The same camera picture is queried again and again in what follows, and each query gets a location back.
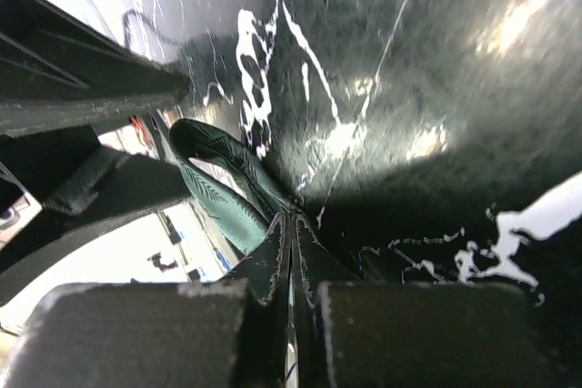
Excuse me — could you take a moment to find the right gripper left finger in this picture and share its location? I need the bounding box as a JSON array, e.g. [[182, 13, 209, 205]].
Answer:
[[226, 213, 291, 387]]

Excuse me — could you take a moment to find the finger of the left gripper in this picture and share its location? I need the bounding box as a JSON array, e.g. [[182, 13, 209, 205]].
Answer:
[[1, 0, 190, 136], [1, 147, 190, 304]]

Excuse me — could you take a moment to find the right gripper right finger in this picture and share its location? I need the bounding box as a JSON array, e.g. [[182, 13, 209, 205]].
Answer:
[[290, 214, 364, 387]]

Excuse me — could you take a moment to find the aluminium rail frame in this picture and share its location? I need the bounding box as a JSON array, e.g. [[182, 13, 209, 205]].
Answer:
[[0, 133, 237, 334]]

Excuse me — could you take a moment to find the black marble pattern mat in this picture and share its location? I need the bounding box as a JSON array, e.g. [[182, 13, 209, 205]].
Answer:
[[89, 0, 581, 303]]

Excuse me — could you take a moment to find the dark green fern tie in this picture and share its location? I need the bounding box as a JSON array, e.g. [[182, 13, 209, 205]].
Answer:
[[168, 118, 298, 254]]

